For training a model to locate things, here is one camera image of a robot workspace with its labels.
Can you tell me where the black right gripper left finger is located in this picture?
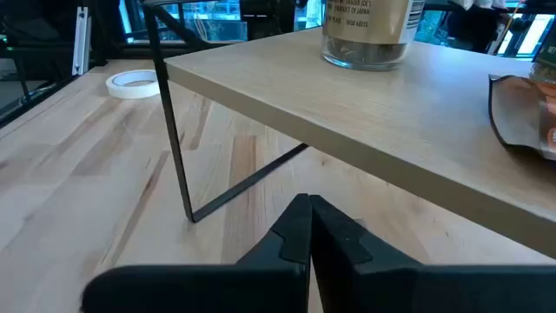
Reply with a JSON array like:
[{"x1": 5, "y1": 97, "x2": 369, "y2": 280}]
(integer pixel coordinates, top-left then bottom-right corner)
[{"x1": 81, "y1": 193, "x2": 314, "y2": 313}]

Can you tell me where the green-lid spice jar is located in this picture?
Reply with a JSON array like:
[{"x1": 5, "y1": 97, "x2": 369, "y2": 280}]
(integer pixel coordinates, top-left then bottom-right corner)
[{"x1": 528, "y1": 25, "x2": 556, "y2": 84}]

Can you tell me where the silver aluminium extrusion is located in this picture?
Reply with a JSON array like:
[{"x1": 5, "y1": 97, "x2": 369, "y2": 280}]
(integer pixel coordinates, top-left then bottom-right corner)
[{"x1": 71, "y1": 6, "x2": 92, "y2": 77}]

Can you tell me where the white tape roll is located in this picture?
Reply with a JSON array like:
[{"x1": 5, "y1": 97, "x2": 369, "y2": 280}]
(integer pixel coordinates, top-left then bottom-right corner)
[{"x1": 105, "y1": 69, "x2": 161, "y2": 100}]

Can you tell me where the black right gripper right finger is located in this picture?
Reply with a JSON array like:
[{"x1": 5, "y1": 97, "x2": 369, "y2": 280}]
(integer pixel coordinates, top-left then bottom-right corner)
[{"x1": 309, "y1": 195, "x2": 556, "y2": 313}]

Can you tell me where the wooden shelf with black frame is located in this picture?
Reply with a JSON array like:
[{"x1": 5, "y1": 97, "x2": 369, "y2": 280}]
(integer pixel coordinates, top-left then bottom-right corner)
[{"x1": 141, "y1": 0, "x2": 556, "y2": 260}]

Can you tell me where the black table rig frame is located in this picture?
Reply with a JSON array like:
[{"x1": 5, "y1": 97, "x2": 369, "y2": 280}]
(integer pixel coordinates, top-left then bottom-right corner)
[{"x1": 0, "y1": 0, "x2": 244, "y2": 127}]

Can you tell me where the person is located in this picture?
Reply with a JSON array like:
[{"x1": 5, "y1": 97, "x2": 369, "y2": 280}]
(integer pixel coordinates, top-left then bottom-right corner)
[{"x1": 447, "y1": 0, "x2": 509, "y2": 54}]

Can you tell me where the brown snack pouch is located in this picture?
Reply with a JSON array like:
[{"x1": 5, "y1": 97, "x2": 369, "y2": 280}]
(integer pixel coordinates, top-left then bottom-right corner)
[{"x1": 488, "y1": 74, "x2": 556, "y2": 162}]

